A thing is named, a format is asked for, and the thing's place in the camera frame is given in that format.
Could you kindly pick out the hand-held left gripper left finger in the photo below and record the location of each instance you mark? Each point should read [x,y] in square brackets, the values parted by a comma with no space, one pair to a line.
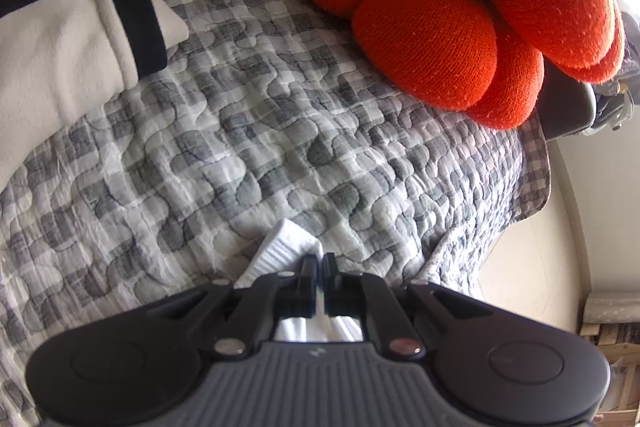
[310,272]

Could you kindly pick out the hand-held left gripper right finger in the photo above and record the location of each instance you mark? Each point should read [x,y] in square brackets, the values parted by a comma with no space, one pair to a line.
[331,272]

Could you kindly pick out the white pants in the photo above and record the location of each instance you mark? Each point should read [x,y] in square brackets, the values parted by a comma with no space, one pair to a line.
[280,252]

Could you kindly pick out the grey checked quilted blanket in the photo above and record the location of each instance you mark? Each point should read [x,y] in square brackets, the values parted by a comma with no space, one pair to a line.
[250,132]

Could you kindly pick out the wooden shelf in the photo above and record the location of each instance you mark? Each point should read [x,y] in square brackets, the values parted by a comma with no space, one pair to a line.
[615,347]

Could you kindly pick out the white office chair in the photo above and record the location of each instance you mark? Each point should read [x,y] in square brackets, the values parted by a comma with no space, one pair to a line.
[605,122]

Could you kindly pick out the beige garment with black trim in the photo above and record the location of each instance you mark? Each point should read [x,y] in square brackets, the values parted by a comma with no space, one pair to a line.
[50,57]

